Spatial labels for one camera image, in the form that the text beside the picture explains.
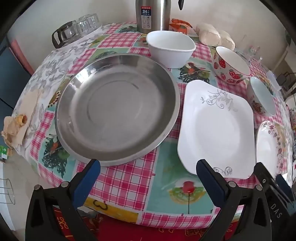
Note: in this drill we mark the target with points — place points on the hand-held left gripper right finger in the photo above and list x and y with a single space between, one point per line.
209 180

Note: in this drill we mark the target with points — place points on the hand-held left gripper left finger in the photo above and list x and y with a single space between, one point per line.
89 179

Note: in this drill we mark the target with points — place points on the clear glass jar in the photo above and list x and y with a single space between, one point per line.
254 53

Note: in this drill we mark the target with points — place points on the translucent plastic box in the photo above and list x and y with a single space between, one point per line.
274 81

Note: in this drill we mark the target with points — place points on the dark blue cabinet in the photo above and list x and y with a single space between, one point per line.
11 76

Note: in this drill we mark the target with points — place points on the strawberry print bowl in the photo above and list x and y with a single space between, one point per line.
227 71

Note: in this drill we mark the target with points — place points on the orange snack packet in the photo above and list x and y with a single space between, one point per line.
181 27

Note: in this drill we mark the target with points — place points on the light blue bowl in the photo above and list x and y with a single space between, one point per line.
263 97

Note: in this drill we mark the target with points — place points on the white serving tray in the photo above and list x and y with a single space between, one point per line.
90 34

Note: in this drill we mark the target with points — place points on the pink checkered tablecloth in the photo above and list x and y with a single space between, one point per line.
129 185

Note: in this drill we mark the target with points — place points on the green white carton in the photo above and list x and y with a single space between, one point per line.
5 153

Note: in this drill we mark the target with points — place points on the bag of steamed buns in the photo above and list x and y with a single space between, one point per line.
208 34

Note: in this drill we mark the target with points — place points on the pink floral round plate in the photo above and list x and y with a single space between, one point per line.
266 148

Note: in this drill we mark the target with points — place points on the crumpled beige cloth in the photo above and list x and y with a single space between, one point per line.
11 129

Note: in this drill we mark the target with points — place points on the white square plate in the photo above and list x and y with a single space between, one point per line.
217 129

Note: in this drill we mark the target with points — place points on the round stainless steel plate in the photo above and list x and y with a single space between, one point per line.
115 111

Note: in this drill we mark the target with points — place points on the black charger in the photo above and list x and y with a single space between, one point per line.
281 79

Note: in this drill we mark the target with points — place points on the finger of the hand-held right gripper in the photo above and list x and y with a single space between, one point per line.
275 208
284 187

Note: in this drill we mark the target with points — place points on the white square bowl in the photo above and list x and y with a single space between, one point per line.
171 55

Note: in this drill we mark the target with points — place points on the stainless steel thermos jug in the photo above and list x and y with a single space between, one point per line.
152 16

